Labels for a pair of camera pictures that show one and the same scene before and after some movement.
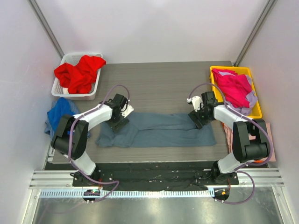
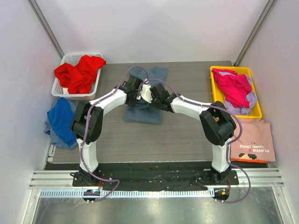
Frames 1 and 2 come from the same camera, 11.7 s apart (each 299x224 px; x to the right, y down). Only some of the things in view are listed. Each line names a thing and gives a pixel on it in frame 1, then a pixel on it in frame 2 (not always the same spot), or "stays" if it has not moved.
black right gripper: [196, 119] → [155, 99]
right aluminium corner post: [263, 14] stays
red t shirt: [80, 78] stays
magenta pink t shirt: [235, 87] stays
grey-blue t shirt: [145, 130] → [143, 111]
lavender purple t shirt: [251, 97] stays
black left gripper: [117, 124] → [136, 96]
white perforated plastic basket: [73, 59] stays
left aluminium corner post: [43, 21] stays
